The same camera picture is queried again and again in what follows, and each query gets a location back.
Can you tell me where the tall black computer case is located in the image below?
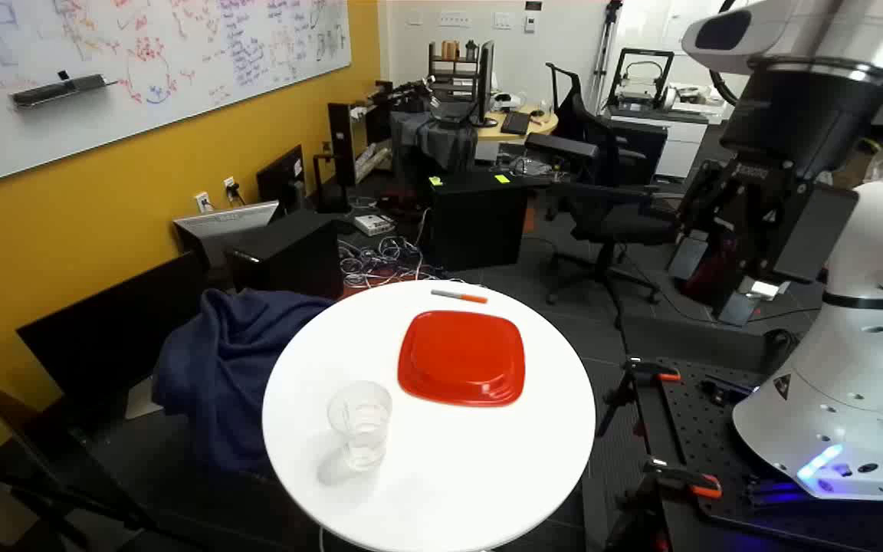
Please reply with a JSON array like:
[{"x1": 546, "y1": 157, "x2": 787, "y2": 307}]
[{"x1": 326, "y1": 98, "x2": 363, "y2": 190}]

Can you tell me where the black box case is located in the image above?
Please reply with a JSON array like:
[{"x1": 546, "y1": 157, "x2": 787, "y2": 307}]
[{"x1": 221, "y1": 204, "x2": 345, "y2": 302}]

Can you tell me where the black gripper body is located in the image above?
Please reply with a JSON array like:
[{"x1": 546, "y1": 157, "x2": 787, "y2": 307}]
[{"x1": 734, "y1": 166, "x2": 860, "y2": 292}]

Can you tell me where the clear plastic cup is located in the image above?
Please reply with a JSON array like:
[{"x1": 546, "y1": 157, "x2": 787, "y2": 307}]
[{"x1": 322, "y1": 377, "x2": 394, "y2": 474}]

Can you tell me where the tangled cable bundle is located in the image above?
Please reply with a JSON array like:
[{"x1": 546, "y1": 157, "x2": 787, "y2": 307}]
[{"x1": 336, "y1": 226, "x2": 432, "y2": 301}]

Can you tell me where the black shelf with bottles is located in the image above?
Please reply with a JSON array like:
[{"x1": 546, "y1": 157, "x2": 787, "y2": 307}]
[{"x1": 422, "y1": 38, "x2": 495, "y2": 116}]

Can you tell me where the black monitor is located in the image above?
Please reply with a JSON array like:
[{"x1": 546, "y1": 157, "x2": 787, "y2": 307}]
[{"x1": 253, "y1": 140, "x2": 310, "y2": 215}]

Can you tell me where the red square plate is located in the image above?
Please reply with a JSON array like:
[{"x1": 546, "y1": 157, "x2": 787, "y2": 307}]
[{"x1": 394, "y1": 307, "x2": 531, "y2": 411}]

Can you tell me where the black office chair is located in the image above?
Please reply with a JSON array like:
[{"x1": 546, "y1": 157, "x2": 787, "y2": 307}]
[{"x1": 542, "y1": 58, "x2": 679, "y2": 309}]

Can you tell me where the black frame 3D printer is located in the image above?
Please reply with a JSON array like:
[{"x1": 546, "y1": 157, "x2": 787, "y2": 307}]
[{"x1": 605, "y1": 47, "x2": 679, "y2": 116}]

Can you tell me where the black perforated breadboard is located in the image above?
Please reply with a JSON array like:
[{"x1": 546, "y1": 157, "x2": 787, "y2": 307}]
[{"x1": 631, "y1": 359, "x2": 883, "y2": 552}]

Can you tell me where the wall whiteboard with writing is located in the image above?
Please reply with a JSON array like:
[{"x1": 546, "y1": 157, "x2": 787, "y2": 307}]
[{"x1": 0, "y1": 0, "x2": 354, "y2": 200}]

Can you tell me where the black folding chair frame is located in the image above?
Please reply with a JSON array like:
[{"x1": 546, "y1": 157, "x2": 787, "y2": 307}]
[{"x1": 0, "y1": 373, "x2": 163, "y2": 552}]

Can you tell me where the white flat tray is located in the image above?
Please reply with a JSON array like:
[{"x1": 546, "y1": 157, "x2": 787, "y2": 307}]
[{"x1": 172, "y1": 195, "x2": 286, "y2": 271}]

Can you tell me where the orange handled black clamp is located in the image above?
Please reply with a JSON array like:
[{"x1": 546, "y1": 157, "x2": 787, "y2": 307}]
[
  {"x1": 617, "y1": 351, "x2": 685, "y2": 393},
  {"x1": 639, "y1": 453, "x2": 726, "y2": 506}
]

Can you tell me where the white cabinet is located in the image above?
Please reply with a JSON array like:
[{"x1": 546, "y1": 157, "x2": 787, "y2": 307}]
[{"x1": 605, "y1": 105, "x2": 712, "y2": 183}]

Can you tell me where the large black flat panel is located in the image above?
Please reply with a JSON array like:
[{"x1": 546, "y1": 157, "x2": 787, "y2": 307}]
[{"x1": 16, "y1": 249, "x2": 211, "y2": 434}]

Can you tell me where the navy blue blanket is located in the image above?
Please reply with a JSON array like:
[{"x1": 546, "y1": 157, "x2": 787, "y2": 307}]
[{"x1": 148, "y1": 285, "x2": 334, "y2": 484}]

